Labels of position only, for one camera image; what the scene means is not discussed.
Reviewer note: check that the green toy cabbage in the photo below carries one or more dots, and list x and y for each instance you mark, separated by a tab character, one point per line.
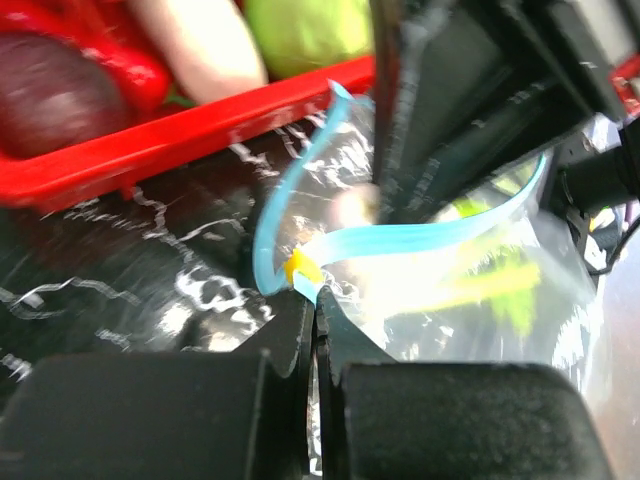
296	37

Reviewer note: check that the white toy radish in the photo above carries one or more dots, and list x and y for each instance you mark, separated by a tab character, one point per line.
206	44

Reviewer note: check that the toy leek green white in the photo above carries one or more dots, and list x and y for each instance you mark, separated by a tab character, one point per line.
490	269

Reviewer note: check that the red plastic bin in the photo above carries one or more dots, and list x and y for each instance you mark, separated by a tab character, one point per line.
153	142

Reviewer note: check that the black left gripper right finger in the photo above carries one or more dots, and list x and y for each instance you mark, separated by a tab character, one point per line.
383	419

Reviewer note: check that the purple toy onion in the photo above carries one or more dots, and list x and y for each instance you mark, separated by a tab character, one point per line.
52	97

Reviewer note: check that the red toy chili pepper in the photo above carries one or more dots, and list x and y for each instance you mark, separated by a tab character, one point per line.
145	83

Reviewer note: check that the blue zipper clear bag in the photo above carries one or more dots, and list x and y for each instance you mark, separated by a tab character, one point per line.
316	231

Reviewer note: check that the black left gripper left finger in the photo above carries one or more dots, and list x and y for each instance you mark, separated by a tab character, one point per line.
168	415

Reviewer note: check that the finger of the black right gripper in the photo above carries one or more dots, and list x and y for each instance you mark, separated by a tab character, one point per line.
461	90

